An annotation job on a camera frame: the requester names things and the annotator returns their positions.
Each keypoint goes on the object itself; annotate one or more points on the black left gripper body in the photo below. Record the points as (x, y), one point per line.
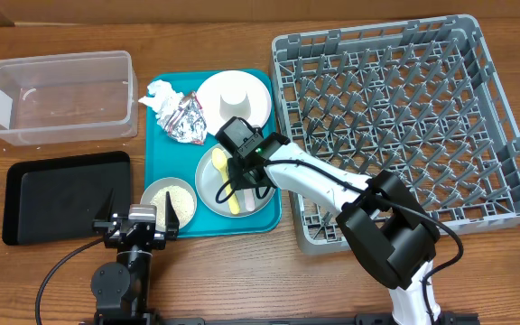
(159, 242)

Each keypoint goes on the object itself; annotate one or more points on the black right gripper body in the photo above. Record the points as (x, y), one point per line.
(242, 181)

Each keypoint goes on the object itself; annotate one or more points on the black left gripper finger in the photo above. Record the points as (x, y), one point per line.
(105, 210)
(170, 217)

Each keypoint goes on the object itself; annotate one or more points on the yellow plastic spoon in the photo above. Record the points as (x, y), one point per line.
(220, 162)

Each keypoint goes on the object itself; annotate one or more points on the white paper cup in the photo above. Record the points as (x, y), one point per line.
(234, 104)

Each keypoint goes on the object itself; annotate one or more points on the gray plate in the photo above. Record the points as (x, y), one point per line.
(208, 180)

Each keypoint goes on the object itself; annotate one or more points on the pink plastic utensil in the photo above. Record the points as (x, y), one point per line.
(248, 201)

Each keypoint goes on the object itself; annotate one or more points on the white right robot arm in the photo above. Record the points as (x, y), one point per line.
(383, 223)

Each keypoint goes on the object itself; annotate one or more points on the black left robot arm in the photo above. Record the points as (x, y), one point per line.
(121, 288)

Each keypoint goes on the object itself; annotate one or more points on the gray dishwasher rack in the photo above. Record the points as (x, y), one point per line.
(419, 98)

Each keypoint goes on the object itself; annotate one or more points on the gray bowl of grains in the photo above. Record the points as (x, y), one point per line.
(183, 199)

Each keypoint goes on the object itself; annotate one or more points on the black plastic tray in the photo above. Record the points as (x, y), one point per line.
(57, 199)

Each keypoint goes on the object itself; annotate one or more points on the teal serving tray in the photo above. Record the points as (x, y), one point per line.
(165, 157)

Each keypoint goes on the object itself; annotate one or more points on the crumpled foil wrapper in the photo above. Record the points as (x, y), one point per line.
(185, 123)

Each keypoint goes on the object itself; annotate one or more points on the crumpled white napkin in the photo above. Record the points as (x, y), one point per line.
(162, 99)

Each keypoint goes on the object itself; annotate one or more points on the clear plastic bin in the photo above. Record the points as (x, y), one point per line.
(68, 98)

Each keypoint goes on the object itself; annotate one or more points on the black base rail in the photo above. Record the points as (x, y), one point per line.
(446, 318)

